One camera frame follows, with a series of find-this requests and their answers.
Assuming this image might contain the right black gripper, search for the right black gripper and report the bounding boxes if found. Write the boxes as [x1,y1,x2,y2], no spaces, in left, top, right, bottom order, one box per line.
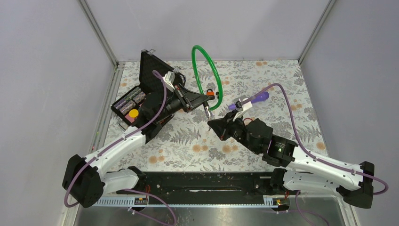
[207,109,260,154]

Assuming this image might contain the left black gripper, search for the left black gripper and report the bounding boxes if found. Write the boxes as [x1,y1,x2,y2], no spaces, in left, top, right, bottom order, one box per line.
[155,84,210,122]

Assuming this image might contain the orange black padlock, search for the orange black padlock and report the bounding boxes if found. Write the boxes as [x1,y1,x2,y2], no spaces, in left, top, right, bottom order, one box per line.
[206,89,215,98]

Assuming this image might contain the green cable lock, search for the green cable lock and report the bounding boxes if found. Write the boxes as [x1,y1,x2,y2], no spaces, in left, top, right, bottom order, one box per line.
[191,45,224,119]

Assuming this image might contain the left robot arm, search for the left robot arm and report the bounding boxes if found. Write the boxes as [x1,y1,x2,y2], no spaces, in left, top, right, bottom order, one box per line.
[62,84,215,208]

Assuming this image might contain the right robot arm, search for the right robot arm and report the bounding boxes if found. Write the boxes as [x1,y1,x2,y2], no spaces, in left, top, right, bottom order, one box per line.
[207,111,375,209]

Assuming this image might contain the yellow round chip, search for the yellow round chip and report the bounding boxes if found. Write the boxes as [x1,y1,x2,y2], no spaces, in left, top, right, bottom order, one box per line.
[128,109,139,118]

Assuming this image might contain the black poker chip case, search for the black poker chip case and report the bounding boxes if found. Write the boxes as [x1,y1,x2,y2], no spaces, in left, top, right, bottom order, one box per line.
[111,50,186,130]

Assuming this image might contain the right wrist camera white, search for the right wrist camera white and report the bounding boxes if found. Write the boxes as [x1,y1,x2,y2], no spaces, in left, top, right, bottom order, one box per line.
[234,98,253,121]

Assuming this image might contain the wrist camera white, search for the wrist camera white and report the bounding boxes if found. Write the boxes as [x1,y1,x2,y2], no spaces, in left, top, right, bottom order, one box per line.
[163,71,179,92]
[234,98,253,121]

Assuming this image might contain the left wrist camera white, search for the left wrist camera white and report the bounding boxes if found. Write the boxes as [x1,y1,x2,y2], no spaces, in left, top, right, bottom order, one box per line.
[163,71,179,92]

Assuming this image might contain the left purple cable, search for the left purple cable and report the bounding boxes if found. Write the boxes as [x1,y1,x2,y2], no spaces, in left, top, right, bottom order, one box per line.
[64,70,178,226]

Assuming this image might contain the purple cable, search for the purple cable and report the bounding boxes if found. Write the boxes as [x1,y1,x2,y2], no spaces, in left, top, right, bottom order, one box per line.
[64,70,178,226]
[241,83,389,225]

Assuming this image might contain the purple cylindrical handle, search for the purple cylindrical handle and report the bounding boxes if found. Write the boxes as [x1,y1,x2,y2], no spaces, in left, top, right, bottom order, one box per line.
[228,91,270,111]

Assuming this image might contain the black mounting base plate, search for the black mounting base plate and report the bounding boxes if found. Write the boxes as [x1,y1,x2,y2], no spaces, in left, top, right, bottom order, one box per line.
[106,170,334,206]

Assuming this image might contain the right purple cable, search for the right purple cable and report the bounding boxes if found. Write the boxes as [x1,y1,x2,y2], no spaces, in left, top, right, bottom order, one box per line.
[241,83,389,225]

